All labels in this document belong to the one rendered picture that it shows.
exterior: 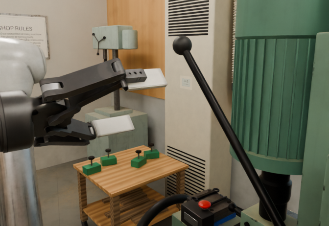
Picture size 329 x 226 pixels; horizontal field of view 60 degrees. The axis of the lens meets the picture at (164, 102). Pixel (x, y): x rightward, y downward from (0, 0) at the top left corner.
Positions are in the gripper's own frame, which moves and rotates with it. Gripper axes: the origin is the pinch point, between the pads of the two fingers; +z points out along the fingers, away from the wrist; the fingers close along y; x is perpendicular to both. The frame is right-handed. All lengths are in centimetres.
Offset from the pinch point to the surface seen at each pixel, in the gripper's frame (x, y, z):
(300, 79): -7.7, 14.6, 18.5
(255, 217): -23.4, -10.1, 20.9
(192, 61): 3.8, 5.4, 9.6
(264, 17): 2.3, 17.2, 15.3
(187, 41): 7.4, 6.4, 9.9
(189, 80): 72, -107, 118
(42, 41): 205, -210, 50
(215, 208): -18.7, -25.8, 25.2
